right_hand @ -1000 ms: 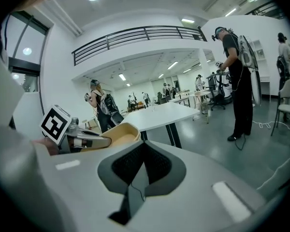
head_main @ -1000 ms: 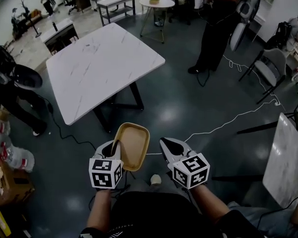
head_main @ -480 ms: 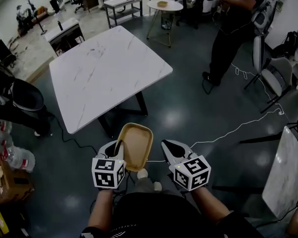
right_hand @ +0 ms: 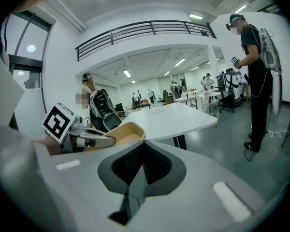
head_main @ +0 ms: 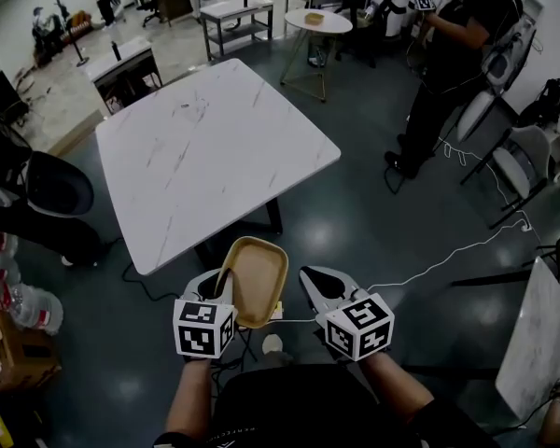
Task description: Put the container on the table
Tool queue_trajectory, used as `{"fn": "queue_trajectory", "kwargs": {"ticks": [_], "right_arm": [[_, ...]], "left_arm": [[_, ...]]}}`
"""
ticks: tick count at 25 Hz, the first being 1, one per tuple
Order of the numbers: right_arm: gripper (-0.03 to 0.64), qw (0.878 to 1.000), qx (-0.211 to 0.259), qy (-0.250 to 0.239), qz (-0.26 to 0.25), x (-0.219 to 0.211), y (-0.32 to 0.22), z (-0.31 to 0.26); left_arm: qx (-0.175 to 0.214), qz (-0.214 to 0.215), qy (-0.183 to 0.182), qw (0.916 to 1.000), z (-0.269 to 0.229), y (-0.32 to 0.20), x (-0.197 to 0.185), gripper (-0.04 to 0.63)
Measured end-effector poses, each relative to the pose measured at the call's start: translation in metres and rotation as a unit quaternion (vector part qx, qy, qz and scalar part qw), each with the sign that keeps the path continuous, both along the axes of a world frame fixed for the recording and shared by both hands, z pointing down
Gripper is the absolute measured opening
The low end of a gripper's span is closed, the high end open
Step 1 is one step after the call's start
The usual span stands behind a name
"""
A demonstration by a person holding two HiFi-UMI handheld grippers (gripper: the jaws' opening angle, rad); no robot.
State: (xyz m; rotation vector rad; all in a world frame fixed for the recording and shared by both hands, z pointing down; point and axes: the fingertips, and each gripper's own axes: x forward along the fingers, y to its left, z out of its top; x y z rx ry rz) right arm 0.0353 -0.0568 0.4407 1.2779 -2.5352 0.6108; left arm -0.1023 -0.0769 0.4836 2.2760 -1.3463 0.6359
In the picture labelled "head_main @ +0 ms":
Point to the person's right forearm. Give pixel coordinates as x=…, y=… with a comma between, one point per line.
x=394, y=381

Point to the tan plastic tray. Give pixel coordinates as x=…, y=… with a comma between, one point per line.
x=259, y=283

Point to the person's left forearm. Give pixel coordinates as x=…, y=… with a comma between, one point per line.
x=189, y=395

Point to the grey metal shelf table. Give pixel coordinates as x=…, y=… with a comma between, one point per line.
x=235, y=9

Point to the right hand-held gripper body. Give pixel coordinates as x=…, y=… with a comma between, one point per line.
x=359, y=327

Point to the black stanchion post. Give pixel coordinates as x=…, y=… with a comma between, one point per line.
x=80, y=54

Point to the grey padded chair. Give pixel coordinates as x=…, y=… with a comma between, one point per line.
x=518, y=171

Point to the red label plastic bottle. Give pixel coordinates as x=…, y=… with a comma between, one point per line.
x=37, y=308

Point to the clear plastic lid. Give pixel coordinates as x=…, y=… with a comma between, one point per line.
x=195, y=107

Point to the person's black shirt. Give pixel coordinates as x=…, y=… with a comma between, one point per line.
x=308, y=409

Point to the black monitor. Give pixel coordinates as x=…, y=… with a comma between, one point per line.
x=4, y=93

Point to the brown cardboard box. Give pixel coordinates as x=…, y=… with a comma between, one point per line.
x=25, y=362

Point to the round white table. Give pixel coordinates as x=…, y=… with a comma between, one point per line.
x=326, y=26

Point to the blue water bottle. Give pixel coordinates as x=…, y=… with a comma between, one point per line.
x=318, y=58

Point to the grey marble table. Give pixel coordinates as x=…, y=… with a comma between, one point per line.
x=536, y=339

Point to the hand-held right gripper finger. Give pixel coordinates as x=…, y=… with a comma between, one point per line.
x=343, y=280
x=308, y=287

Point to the person's right white shoe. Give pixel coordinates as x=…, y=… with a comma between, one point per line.
x=273, y=344

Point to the white marble table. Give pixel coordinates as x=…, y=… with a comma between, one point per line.
x=205, y=166

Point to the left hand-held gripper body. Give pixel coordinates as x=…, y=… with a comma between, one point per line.
x=200, y=329

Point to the black bottle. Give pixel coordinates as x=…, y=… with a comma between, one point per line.
x=116, y=50

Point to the person's grey trousers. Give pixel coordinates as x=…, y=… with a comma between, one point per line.
x=280, y=358

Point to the white shell chair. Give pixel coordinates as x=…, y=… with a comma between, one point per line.
x=476, y=112

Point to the white top cabinet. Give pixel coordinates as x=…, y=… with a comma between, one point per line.
x=130, y=59

